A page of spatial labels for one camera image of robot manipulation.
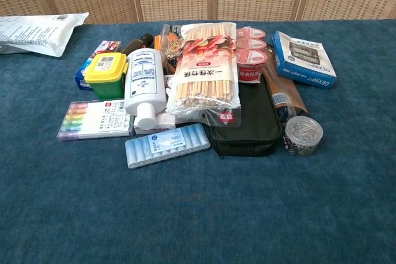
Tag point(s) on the dark brown bottle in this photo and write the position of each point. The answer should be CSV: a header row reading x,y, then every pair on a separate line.
x,y
137,44

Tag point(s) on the pastel highlighter pen set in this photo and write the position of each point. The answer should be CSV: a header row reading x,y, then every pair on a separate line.
x,y
96,119

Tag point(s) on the small white and red box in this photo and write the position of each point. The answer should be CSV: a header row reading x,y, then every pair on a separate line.
x,y
161,121

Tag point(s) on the light blue battery pack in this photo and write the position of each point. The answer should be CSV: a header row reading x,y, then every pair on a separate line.
x,y
167,146

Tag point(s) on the orange snack packet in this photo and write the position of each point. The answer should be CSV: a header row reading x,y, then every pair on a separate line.
x,y
169,44

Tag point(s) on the white printed plastic bag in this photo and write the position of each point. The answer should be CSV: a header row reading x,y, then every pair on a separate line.
x,y
37,33

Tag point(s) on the blue and white Dexin box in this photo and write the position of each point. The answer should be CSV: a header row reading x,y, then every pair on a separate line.
x,y
304,60

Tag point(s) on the red and white cup pack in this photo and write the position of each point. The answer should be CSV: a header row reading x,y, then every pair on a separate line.
x,y
251,55

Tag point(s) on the clear plastic tub of clips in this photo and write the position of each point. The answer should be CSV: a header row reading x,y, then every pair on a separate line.
x,y
303,135

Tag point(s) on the black zipper pouch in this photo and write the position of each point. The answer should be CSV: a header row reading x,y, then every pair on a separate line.
x,y
250,121

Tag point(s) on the blue table cloth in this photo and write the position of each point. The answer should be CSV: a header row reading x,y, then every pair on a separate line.
x,y
198,199

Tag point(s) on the brown wrapped long package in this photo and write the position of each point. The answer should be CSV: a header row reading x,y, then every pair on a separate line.
x,y
280,91

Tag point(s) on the bamboo chopsticks pack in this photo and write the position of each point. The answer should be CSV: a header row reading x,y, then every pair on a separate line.
x,y
204,69

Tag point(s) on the white plastic bottle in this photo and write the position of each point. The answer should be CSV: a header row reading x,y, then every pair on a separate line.
x,y
144,83

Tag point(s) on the yellow green lidded container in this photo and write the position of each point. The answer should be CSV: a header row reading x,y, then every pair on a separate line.
x,y
106,81

